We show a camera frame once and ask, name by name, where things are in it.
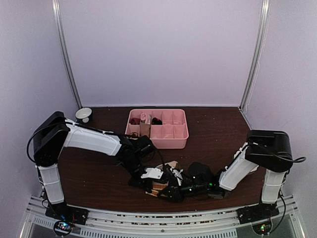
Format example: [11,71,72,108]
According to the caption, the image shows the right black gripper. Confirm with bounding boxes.
[158,181,209,203]

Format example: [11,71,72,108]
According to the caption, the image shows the striped beige green sock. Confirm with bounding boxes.
[145,161,181,197]

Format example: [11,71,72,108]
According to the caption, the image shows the pink divided organizer box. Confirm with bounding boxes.
[125,109,189,149]

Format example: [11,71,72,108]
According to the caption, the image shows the argyle black red orange sock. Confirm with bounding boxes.
[152,118,163,125]

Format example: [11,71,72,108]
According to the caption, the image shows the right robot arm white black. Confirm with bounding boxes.
[157,130,306,224]

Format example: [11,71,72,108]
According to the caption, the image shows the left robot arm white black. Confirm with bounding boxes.
[26,111,166,220]

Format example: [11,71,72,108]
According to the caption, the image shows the rolled socks in box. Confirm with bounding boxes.
[129,113,152,138]

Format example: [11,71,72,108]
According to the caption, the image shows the dark bowl white inside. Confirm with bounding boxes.
[75,108,93,123]

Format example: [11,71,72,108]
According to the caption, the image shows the white scalloped bowl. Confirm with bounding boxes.
[248,166,259,175]

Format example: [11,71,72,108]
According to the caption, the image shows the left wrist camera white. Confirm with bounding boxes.
[141,167,163,179]

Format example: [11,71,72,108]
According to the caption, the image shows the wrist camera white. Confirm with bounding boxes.
[170,167,184,186]
[141,167,163,179]

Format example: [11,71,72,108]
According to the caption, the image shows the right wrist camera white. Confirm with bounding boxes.
[170,167,184,186]

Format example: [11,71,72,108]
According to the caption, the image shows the left aluminium frame post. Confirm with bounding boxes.
[52,0,82,109]

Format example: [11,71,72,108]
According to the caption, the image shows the aluminium frame post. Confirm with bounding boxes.
[239,0,270,113]
[52,0,82,109]

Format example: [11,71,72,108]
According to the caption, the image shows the right aluminium frame post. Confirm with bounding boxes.
[239,0,270,113]

